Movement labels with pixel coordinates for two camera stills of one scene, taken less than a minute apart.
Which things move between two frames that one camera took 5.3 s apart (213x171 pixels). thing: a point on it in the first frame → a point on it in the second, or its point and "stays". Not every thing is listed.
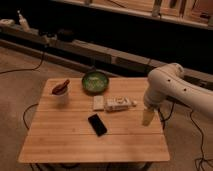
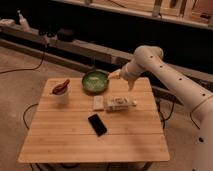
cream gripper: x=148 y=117 → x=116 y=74
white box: x=98 y=103 stays
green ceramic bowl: x=95 y=83 stays
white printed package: x=118 y=103 stays
